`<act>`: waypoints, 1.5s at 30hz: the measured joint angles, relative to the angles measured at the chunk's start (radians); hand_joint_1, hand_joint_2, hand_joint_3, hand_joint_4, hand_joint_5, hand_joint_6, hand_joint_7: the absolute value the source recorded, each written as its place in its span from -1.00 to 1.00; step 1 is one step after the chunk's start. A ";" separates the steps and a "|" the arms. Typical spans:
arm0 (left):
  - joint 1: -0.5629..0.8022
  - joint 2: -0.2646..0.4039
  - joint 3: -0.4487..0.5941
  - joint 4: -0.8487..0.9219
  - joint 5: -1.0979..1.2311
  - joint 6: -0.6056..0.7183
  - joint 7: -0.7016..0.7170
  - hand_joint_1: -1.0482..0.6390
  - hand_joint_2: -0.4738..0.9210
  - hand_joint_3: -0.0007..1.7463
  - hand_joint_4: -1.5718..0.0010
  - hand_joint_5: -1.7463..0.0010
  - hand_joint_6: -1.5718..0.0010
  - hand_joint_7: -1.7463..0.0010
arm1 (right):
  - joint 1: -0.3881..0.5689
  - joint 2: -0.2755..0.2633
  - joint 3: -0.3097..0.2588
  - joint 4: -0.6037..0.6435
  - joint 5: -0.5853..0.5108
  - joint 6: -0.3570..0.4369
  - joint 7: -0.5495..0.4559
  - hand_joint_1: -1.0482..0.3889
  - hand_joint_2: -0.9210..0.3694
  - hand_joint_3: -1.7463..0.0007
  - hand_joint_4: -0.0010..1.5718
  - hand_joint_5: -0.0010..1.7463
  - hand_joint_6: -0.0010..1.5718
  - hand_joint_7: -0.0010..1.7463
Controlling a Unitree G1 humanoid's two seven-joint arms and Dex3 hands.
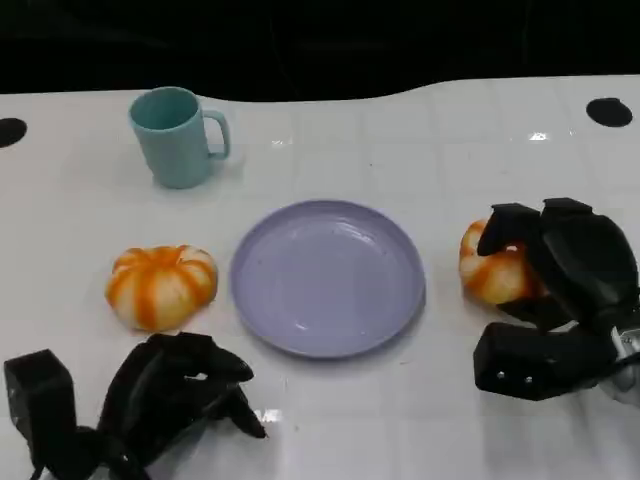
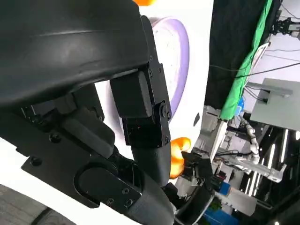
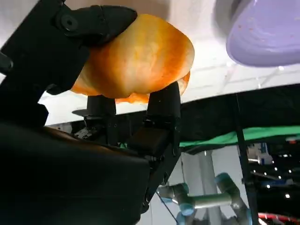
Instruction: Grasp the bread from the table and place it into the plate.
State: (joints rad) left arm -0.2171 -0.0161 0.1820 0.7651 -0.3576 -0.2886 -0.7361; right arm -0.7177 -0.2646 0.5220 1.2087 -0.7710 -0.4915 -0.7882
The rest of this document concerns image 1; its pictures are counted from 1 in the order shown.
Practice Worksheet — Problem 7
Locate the orange and white bread roll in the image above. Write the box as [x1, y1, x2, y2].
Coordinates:
[458, 218, 549, 306]
[104, 244, 219, 333]

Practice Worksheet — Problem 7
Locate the pale green mug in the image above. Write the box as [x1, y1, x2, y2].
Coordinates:
[128, 86, 232, 190]

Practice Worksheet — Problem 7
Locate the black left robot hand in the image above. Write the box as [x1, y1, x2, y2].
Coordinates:
[96, 331, 269, 474]

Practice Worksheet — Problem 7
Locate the black table cable grommet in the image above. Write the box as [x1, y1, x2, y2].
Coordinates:
[585, 97, 634, 128]
[0, 117, 28, 150]

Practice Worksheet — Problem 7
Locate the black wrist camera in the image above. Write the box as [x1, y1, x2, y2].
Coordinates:
[472, 321, 619, 404]
[3, 350, 77, 454]

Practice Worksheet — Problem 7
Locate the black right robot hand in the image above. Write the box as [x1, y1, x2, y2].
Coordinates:
[476, 197, 640, 346]

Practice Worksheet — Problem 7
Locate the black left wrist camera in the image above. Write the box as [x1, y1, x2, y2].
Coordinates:
[3, 350, 77, 454]

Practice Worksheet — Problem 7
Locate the lilac plate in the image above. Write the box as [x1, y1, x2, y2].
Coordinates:
[229, 198, 427, 361]

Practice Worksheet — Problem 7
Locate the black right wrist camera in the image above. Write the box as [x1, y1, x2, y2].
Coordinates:
[472, 321, 619, 404]

